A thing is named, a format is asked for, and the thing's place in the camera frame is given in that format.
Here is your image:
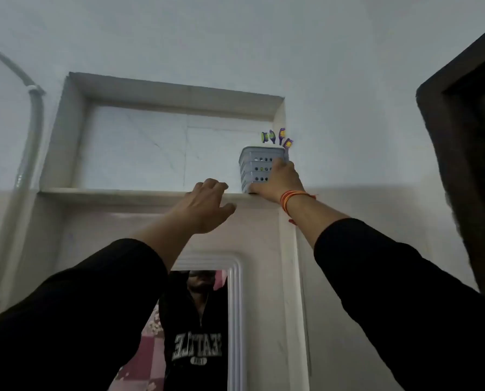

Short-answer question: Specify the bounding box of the person's left hand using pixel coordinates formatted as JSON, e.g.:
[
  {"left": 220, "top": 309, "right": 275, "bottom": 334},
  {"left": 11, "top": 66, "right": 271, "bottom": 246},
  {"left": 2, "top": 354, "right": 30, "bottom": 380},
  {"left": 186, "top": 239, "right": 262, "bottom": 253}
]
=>
[{"left": 172, "top": 178, "right": 237, "bottom": 235}]

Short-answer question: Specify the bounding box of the person's right hand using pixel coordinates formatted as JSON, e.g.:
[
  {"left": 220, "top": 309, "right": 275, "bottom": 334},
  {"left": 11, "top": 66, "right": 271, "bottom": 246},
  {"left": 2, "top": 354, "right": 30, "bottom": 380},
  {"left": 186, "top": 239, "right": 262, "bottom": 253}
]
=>
[{"left": 248, "top": 158, "right": 306, "bottom": 204}]

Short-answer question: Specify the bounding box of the grey plastic toothbrush holder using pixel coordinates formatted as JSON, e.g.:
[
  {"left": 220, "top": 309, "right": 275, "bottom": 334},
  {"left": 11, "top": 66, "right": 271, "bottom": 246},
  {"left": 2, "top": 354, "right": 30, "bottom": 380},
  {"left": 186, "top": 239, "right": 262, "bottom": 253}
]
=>
[{"left": 238, "top": 146, "right": 290, "bottom": 195}]

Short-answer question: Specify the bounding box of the person's right forearm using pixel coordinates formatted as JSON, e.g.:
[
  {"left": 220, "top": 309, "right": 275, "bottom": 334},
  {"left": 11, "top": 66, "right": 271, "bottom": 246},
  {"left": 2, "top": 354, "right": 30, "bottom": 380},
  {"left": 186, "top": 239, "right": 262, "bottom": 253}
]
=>
[{"left": 285, "top": 194, "right": 485, "bottom": 391}]

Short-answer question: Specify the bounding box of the person's left forearm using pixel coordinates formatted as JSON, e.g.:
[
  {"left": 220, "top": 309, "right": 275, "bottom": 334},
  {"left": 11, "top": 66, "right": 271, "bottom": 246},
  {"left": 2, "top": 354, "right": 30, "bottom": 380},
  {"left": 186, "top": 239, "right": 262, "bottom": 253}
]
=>
[{"left": 0, "top": 209, "right": 204, "bottom": 391}]

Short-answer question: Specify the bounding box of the orange thread bracelet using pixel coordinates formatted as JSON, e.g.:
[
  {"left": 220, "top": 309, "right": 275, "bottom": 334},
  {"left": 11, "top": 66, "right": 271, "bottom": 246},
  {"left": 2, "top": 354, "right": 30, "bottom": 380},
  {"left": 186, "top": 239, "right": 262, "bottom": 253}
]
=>
[{"left": 279, "top": 190, "right": 317, "bottom": 226}]

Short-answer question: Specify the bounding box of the white marble wall niche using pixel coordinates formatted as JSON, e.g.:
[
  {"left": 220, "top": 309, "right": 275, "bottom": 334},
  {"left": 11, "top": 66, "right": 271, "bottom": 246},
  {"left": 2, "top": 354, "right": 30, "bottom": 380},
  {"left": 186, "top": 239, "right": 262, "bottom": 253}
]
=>
[{"left": 38, "top": 71, "right": 287, "bottom": 208}]

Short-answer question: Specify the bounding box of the white framed wall mirror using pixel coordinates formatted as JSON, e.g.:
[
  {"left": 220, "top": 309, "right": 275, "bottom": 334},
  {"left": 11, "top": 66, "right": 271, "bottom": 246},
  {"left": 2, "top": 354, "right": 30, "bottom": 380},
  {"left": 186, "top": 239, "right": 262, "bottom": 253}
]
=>
[{"left": 108, "top": 251, "right": 248, "bottom": 391}]

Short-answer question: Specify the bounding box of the dark wooden door frame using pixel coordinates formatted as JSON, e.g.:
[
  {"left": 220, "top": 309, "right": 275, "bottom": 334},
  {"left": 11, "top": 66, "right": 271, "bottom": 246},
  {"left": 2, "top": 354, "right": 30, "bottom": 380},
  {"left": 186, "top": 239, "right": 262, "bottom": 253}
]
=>
[{"left": 415, "top": 18, "right": 485, "bottom": 308}]

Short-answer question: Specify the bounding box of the white wall pipe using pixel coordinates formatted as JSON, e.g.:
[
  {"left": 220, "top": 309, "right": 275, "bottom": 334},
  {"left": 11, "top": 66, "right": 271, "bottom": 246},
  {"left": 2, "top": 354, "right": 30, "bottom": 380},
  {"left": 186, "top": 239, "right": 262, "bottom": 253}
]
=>
[{"left": 0, "top": 36, "right": 46, "bottom": 310}]

